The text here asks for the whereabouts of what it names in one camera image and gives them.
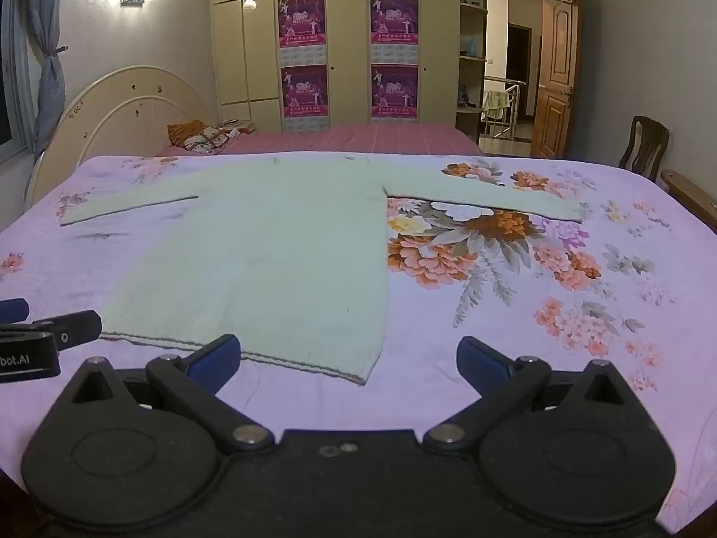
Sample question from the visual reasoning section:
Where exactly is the pink bedspread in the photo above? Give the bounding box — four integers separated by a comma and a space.
160, 122, 485, 158

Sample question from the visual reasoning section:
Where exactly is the orange patterned pillow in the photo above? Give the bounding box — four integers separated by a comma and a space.
167, 120, 242, 153

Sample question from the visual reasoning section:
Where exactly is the cream curved headboard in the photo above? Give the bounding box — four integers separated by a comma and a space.
25, 65, 216, 208

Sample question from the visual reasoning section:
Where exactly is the light green hanging cloth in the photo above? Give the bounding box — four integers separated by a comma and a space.
483, 90, 510, 120

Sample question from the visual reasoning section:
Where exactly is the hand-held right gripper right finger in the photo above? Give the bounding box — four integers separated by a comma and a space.
421, 336, 645, 454

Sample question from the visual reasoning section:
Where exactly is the wooden armrest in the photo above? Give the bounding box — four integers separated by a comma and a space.
660, 169, 717, 233

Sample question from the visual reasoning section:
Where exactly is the grey blue curtain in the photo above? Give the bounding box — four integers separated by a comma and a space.
0, 0, 71, 165

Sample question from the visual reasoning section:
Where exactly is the purple wall poster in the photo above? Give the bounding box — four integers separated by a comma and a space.
371, 64, 419, 124
281, 65, 328, 134
278, 0, 326, 65
370, 0, 420, 64

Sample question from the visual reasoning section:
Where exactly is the floral lilac bed sheet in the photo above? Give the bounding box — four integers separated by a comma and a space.
0, 151, 717, 536

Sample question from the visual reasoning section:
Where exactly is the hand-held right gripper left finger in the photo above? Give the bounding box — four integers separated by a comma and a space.
56, 334, 275, 455

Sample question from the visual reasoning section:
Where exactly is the white cloth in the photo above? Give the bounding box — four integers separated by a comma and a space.
59, 156, 584, 386

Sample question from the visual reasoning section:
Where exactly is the dark wooden chair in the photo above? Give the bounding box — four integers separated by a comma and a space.
618, 115, 670, 183

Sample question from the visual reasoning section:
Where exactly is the metal drying rack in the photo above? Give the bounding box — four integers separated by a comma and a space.
483, 79, 527, 138

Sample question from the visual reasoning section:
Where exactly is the wooden door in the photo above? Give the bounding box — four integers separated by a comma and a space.
535, 0, 578, 159

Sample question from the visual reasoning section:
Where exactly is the cream wardrobe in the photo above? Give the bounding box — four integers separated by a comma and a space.
208, 0, 488, 135

